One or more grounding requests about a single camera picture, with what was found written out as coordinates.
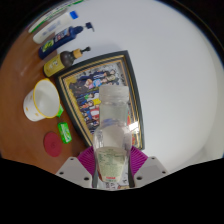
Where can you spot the long green and white box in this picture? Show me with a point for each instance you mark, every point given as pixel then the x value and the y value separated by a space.
pixel 53 15

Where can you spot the brown and yellow pump bottle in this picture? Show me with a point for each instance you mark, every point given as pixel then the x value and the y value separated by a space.
pixel 58 63

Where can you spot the clear plastic water bottle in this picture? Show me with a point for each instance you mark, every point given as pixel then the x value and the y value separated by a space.
pixel 112 146

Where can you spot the flat round red coaster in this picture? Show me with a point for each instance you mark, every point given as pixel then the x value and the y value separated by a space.
pixel 52 144

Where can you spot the white bottle with blue cap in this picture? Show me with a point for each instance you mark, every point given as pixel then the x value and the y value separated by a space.
pixel 53 28

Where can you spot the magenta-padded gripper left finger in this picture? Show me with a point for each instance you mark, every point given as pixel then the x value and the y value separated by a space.
pixel 75 170

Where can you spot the dark blue pump bottle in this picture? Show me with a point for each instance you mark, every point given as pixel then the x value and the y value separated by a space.
pixel 58 41

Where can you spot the white cup with yellow rim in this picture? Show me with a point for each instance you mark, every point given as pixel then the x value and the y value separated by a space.
pixel 40 103

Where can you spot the small green item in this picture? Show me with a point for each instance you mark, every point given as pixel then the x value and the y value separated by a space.
pixel 60 111

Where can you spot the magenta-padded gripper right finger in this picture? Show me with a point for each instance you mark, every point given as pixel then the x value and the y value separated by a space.
pixel 148 170

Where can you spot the framed group picture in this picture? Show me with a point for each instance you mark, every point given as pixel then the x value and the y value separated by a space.
pixel 90 86

